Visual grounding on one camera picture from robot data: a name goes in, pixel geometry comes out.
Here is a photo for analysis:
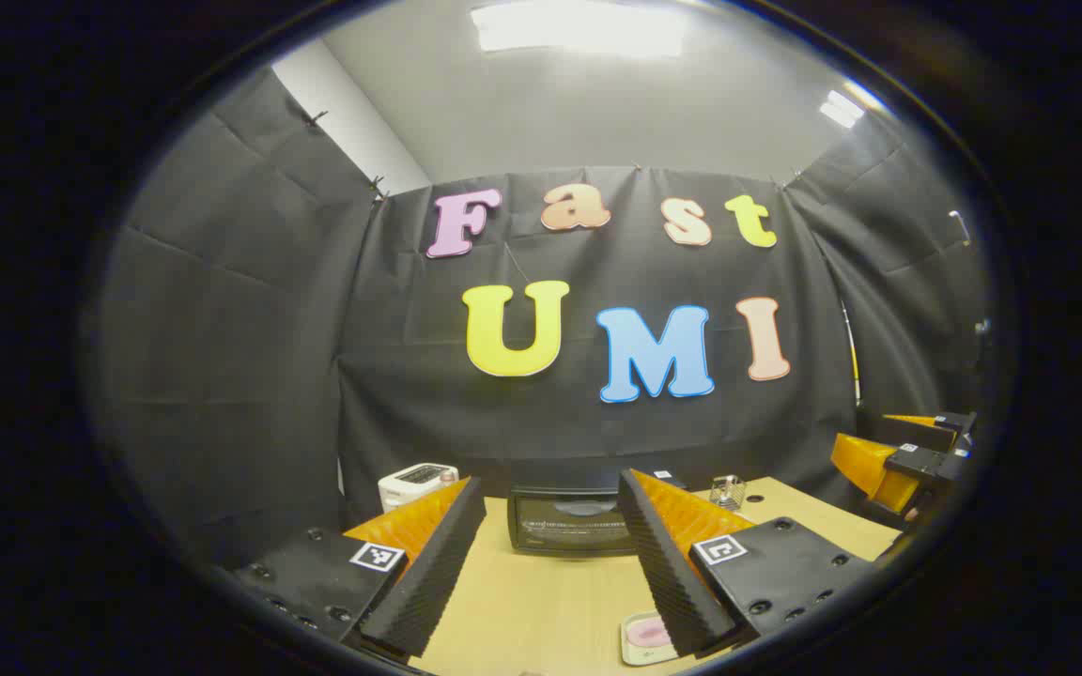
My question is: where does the black backdrop cloth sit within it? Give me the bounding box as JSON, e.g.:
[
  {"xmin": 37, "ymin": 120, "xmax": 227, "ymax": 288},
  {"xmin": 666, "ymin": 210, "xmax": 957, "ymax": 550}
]
[{"xmin": 81, "ymin": 66, "xmax": 993, "ymax": 564}]

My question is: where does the small ceiling light panel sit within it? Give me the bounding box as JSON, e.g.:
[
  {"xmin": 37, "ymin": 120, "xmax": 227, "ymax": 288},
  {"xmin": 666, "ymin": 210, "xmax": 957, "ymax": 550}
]
[{"xmin": 818, "ymin": 89, "xmax": 866, "ymax": 130}]

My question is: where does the white toaster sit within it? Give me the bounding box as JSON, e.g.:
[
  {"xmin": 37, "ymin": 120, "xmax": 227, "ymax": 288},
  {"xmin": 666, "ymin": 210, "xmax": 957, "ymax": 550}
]
[{"xmin": 378, "ymin": 463, "xmax": 459, "ymax": 514}]

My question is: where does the thin upright pole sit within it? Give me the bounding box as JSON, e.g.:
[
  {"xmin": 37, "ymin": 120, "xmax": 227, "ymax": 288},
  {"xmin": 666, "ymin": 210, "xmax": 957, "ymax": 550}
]
[{"xmin": 838, "ymin": 299, "xmax": 863, "ymax": 407}]

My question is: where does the large ceiling light panel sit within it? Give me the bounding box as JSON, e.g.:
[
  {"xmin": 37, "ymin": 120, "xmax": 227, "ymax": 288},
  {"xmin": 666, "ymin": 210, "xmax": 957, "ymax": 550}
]
[{"xmin": 471, "ymin": 0, "xmax": 688, "ymax": 57}]

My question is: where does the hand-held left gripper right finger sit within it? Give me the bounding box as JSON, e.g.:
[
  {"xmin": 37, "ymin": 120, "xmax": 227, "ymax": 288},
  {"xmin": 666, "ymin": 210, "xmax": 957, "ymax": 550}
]
[{"xmin": 618, "ymin": 468, "xmax": 880, "ymax": 658}]

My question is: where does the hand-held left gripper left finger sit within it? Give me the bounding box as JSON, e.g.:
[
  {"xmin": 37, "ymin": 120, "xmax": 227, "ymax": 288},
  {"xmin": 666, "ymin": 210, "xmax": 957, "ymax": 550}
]
[{"xmin": 222, "ymin": 476, "xmax": 487, "ymax": 660}]

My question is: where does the black electric oven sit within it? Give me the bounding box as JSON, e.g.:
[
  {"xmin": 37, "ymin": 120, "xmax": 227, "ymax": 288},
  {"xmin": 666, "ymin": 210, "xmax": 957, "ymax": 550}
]
[{"xmin": 506, "ymin": 469, "xmax": 692, "ymax": 558}]

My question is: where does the small white plate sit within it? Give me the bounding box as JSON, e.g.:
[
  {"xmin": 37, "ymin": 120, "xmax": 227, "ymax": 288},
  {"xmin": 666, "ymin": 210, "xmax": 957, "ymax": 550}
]
[{"xmin": 620, "ymin": 610, "xmax": 692, "ymax": 668}]

